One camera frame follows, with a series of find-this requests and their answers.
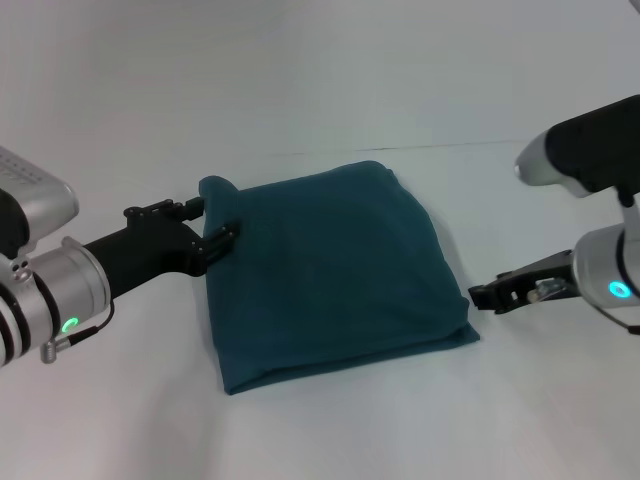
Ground red black left wrist cable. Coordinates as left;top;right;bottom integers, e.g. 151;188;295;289
39;297;117;364

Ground teal blue shirt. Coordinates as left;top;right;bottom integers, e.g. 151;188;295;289
197;159;482;396

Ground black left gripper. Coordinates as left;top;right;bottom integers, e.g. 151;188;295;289
82;196;241;303

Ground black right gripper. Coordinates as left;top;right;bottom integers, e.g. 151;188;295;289
468;249;582;315

